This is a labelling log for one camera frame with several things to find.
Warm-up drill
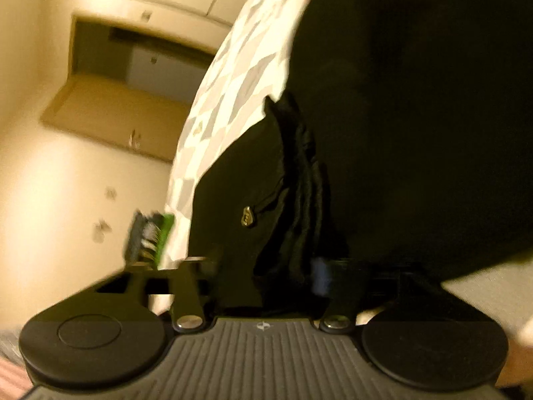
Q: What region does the green black box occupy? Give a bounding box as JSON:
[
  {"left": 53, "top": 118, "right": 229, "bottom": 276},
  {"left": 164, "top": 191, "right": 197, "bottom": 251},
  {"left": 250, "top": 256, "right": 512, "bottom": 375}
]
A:
[{"left": 124, "top": 210, "right": 174, "bottom": 270}]

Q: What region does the checkered pastel quilt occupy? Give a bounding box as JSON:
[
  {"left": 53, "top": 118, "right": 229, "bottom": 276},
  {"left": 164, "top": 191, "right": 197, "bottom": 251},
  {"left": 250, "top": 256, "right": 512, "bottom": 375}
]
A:
[{"left": 159, "top": 0, "right": 309, "bottom": 269}]

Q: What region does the black garment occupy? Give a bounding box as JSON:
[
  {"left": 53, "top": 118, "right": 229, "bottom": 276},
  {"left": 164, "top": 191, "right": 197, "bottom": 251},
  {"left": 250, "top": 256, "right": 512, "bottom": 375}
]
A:
[{"left": 189, "top": 0, "right": 532, "bottom": 315}]

